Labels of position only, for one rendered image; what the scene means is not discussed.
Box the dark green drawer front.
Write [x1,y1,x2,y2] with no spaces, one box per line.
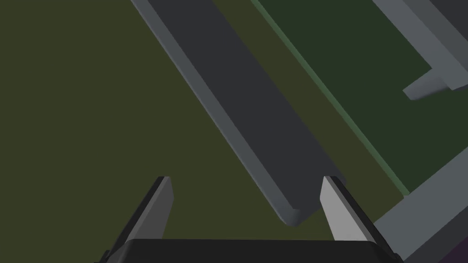
[250,0,468,197]

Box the grey bar handle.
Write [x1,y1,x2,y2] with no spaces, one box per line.
[371,0,468,101]
[129,0,348,228]

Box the grey cupboard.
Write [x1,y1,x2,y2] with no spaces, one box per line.
[372,146,468,263]

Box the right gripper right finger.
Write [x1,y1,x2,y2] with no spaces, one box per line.
[319,175,394,252]

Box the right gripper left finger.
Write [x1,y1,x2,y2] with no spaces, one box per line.
[105,175,175,256]

